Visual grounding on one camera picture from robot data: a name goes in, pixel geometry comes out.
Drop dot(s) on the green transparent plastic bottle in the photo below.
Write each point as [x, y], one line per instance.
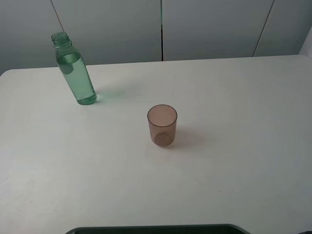
[73, 68]

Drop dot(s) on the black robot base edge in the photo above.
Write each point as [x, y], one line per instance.
[171, 229]

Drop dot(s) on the pink translucent plastic cup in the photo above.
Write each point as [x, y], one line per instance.
[162, 120]

